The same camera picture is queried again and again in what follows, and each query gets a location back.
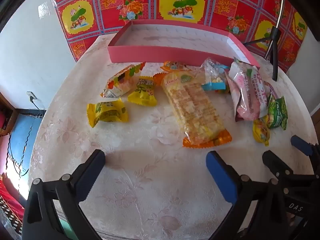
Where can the blue foam floor mat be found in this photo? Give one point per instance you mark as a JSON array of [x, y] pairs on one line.
[[25, 130]]

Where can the pink snack packet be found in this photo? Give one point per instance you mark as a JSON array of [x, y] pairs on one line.
[[247, 97]]

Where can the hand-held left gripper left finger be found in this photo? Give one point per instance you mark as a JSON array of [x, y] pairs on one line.
[[88, 177]]

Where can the orange jelly cup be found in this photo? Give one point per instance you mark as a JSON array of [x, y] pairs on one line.
[[175, 66]]

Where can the clear blue candy packet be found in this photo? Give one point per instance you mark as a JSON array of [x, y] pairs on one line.
[[215, 77]]

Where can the small yellow snack packet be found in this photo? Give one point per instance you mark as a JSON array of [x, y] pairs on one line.
[[261, 131]]

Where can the green snack packet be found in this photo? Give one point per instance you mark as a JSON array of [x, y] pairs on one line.
[[277, 113]]

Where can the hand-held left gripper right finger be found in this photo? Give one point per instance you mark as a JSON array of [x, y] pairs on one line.
[[222, 177]]

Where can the large rice cracker packet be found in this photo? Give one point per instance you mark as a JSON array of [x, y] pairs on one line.
[[195, 107]]

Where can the white wall outlet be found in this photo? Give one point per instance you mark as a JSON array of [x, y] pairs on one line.
[[31, 96]]

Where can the red dotted blanket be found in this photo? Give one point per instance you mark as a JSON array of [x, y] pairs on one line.
[[10, 205]]

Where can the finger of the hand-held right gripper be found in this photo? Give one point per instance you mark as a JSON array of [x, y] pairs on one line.
[[301, 142], [277, 163]]

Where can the black tripod stand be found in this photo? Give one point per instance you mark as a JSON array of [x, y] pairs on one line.
[[275, 33]]

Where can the pink cardboard box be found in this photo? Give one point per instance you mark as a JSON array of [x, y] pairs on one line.
[[175, 53]]

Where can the rainbow striped snack packet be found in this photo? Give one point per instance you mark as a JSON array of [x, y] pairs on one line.
[[120, 82]]

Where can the red floral wall cloth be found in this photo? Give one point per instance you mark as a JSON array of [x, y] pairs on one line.
[[150, 0]]

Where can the white floral tablecloth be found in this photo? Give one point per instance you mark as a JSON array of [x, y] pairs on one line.
[[140, 167]]

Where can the wooden shelf cabinet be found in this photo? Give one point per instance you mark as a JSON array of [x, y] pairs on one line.
[[6, 105]]

